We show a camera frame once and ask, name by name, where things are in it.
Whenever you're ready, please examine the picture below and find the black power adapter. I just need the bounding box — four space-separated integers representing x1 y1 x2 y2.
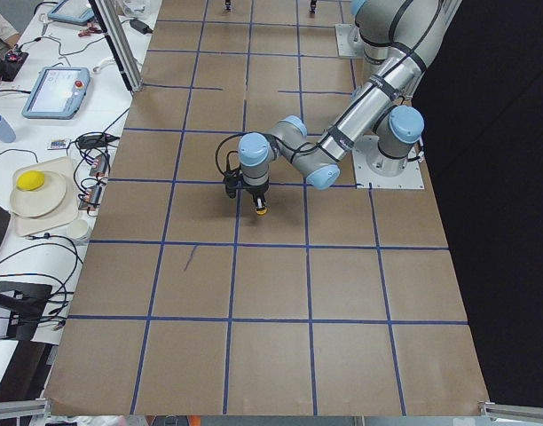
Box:
129 19 153 35

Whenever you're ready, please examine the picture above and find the small colourful card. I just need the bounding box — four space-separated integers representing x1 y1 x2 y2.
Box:
47 138 72 151

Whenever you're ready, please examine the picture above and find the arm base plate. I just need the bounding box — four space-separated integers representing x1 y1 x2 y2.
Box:
334 23 364 59
352 135 425 190

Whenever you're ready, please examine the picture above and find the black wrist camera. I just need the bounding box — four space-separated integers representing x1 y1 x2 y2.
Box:
223 164 240 199

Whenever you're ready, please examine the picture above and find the light blue plastic cup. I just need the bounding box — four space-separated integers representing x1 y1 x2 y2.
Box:
0 115 16 143

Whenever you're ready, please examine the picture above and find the beige tray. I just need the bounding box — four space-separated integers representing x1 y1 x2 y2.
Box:
11 156 79 237

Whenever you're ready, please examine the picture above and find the yellow lemon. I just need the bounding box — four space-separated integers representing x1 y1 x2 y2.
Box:
16 170 45 191

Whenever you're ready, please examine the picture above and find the aluminium frame post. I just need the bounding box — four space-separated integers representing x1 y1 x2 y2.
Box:
89 0 143 93

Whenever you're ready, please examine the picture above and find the blue teach pendant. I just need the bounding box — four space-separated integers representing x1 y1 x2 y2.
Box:
22 67 91 120
47 0 94 26

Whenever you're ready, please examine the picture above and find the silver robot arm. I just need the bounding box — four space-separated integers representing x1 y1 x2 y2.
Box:
223 1 446 214

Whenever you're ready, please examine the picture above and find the beige round plate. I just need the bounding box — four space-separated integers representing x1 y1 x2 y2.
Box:
10 171 67 217

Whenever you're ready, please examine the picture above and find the white paper cup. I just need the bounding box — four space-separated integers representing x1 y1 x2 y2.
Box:
66 219 92 245

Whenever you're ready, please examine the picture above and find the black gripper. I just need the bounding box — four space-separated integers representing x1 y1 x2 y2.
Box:
246 184 268 203

